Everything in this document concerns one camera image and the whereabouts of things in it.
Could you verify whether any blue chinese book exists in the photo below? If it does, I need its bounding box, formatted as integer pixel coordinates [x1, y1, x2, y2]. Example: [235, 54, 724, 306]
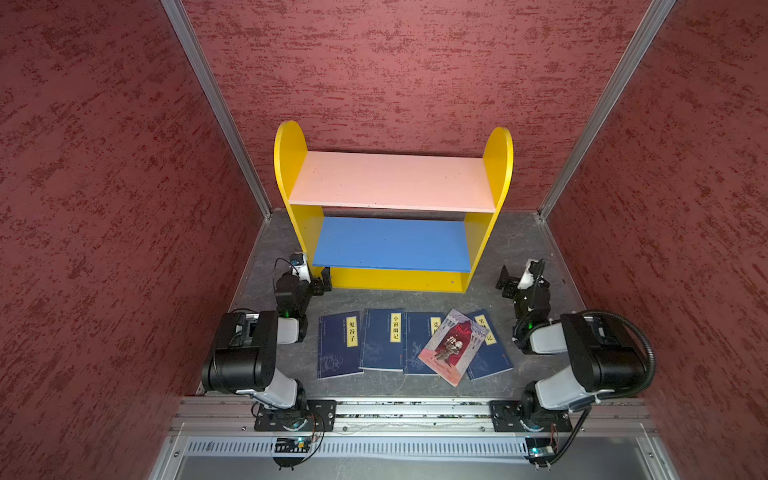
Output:
[317, 311, 363, 379]
[360, 308, 405, 371]
[467, 310, 514, 380]
[402, 312, 444, 376]

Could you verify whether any pink Hamlet picture book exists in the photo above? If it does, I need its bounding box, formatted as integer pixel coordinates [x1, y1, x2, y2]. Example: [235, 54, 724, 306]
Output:
[418, 309, 489, 387]

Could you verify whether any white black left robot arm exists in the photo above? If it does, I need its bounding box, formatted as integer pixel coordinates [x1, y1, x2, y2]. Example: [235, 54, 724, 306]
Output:
[201, 266, 332, 422]

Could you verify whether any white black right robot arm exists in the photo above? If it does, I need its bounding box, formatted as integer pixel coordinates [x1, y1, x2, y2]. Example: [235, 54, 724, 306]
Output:
[496, 259, 657, 431]

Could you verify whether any yellow pink blue bookshelf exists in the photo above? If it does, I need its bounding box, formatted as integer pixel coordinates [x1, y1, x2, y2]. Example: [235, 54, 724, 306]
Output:
[274, 121, 514, 293]

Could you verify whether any right green circuit board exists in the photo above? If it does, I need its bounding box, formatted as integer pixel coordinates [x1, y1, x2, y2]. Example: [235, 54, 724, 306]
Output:
[525, 437, 557, 466]

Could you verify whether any green circuit board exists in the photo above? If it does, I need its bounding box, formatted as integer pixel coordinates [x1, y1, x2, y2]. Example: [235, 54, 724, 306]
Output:
[525, 437, 557, 466]
[274, 437, 313, 456]

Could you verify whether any left green circuit board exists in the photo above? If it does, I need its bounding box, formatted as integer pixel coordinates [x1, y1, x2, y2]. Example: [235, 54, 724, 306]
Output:
[274, 437, 313, 456]

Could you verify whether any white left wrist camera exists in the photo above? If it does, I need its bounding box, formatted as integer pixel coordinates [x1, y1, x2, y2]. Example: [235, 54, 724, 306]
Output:
[289, 252, 312, 283]

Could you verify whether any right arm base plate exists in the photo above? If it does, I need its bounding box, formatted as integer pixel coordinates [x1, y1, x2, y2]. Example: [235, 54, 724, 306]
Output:
[488, 400, 562, 433]

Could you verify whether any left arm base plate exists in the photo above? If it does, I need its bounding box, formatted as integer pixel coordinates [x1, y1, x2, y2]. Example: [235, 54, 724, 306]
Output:
[253, 399, 338, 433]

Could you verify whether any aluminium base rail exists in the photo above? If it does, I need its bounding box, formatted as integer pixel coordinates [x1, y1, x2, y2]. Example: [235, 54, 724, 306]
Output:
[170, 396, 658, 437]

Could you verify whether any left aluminium corner post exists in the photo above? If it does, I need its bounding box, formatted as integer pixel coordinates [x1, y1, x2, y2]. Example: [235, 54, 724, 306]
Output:
[161, 0, 273, 221]

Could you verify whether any aluminium corner post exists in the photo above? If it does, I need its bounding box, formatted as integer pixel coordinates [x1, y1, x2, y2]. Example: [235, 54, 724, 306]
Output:
[161, 0, 273, 221]
[538, 0, 676, 223]

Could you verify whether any right aluminium corner post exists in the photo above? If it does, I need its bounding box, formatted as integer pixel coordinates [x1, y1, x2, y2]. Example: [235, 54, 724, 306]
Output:
[538, 0, 676, 223]

